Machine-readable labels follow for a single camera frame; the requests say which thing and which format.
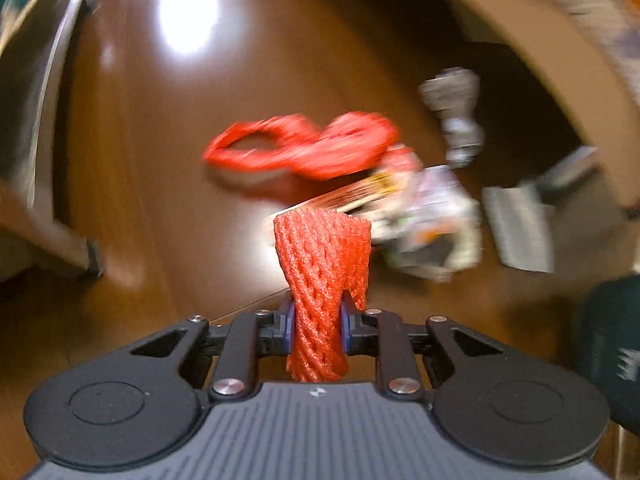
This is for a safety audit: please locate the red foam fruit net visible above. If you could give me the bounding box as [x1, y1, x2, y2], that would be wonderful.
[202, 112, 401, 182]
[273, 210, 373, 383]

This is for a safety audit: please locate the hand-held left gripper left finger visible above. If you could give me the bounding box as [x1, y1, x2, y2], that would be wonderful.
[129, 299, 297, 403]

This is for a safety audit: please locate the dark green patterned cloth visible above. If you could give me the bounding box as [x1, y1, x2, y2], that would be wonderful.
[574, 275, 640, 433]

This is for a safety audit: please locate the purple white snack packet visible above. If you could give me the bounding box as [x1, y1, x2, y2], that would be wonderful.
[372, 165, 485, 282]

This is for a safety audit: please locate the white plastic bag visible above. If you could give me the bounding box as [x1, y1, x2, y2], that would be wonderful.
[419, 66, 487, 169]

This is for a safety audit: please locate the grey flat plastic packet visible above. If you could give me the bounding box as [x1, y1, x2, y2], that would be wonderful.
[481, 146, 603, 274]

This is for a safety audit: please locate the red yellow snack packet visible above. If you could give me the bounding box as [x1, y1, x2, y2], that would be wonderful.
[282, 144, 426, 217]

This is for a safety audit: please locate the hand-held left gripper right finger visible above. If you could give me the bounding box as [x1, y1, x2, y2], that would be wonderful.
[340, 300, 506, 403]

